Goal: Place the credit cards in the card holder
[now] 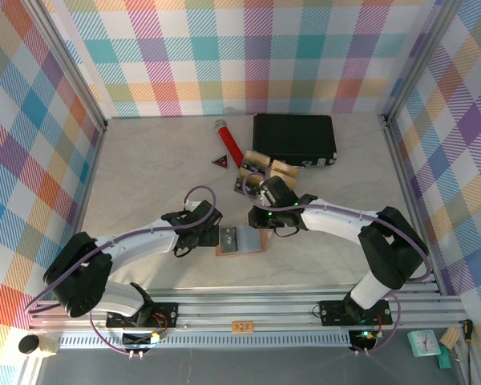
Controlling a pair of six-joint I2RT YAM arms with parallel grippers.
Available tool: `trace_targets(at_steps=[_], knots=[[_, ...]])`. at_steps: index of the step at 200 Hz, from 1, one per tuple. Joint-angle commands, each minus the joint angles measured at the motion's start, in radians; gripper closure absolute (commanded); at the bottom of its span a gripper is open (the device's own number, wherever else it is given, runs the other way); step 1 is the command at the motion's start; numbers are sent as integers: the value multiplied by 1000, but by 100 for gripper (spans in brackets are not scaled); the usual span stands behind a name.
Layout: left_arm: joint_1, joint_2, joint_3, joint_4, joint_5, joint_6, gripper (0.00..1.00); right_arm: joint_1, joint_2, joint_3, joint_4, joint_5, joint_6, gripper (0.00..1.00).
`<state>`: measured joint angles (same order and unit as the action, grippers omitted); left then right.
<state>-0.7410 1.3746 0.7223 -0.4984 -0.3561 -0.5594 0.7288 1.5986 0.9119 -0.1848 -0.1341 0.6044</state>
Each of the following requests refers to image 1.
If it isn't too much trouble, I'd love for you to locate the aluminium side rail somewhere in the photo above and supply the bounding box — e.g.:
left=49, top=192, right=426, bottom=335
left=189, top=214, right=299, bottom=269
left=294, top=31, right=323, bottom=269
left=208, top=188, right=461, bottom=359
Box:
left=382, top=114, right=440, bottom=286
left=70, top=124, right=107, bottom=241

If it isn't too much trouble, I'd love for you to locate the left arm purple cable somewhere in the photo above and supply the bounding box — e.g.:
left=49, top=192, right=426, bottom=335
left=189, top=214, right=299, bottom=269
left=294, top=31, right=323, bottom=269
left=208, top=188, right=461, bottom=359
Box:
left=23, top=184, right=220, bottom=316

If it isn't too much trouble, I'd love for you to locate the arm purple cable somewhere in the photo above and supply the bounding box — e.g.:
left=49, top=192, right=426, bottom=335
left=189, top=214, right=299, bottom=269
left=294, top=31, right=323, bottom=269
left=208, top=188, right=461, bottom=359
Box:
left=242, top=172, right=430, bottom=300
left=23, top=184, right=220, bottom=316

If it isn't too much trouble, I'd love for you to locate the black hard case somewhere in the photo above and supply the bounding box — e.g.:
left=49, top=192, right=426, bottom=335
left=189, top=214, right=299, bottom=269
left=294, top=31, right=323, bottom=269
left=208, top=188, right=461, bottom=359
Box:
left=251, top=113, right=338, bottom=169

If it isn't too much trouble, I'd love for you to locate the black yellow screwdriver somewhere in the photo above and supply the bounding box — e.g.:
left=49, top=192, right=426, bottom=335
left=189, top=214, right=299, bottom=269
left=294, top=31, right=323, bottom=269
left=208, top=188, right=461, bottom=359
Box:
left=461, top=318, right=476, bottom=385

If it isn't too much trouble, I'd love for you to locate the light wooden block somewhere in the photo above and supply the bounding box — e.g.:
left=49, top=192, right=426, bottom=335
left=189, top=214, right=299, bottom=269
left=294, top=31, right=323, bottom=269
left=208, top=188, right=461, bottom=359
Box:
left=443, top=326, right=461, bottom=349

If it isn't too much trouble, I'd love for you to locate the red microphone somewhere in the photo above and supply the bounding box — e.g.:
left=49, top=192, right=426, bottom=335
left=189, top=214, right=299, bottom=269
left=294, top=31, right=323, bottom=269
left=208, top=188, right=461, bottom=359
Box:
left=213, top=119, right=248, bottom=166

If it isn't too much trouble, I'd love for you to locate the black round cup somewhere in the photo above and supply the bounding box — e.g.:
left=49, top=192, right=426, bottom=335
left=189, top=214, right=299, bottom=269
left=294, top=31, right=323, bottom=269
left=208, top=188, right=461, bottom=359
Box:
left=18, top=334, right=42, bottom=356

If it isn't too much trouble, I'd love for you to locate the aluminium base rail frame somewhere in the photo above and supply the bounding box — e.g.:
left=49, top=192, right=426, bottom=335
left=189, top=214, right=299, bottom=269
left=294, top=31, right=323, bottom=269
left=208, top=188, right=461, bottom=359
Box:
left=31, top=285, right=468, bottom=334

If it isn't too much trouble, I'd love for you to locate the teal alarm clock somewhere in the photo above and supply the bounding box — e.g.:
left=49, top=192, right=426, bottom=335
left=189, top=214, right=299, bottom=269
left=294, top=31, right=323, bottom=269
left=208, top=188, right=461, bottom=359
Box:
left=407, top=329, right=442, bottom=359

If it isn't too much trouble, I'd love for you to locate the aluminium frame post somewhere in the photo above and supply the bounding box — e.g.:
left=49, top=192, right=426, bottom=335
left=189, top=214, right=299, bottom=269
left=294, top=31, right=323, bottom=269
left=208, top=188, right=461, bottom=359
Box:
left=383, top=0, right=465, bottom=125
left=22, top=0, right=108, bottom=133

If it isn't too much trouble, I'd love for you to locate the grey slotted cable duct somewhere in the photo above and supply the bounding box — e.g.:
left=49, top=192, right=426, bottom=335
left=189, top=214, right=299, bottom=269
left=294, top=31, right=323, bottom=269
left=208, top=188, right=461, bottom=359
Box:
left=57, top=330, right=353, bottom=350

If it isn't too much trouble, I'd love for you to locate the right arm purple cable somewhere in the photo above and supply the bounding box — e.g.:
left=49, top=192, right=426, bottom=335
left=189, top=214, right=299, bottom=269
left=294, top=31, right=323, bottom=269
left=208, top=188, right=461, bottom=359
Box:
left=242, top=172, right=430, bottom=300

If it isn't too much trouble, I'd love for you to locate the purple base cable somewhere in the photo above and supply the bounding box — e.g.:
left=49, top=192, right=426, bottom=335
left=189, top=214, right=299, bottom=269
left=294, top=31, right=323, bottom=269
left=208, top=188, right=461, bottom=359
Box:
left=88, top=310, right=153, bottom=356
left=354, top=292, right=402, bottom=356

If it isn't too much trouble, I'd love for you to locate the wooden compartment organizer box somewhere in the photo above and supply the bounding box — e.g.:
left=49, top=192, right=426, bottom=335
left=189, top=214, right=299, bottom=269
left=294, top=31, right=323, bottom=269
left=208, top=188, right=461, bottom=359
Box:
left=232, top=148, right=299, bottom=197

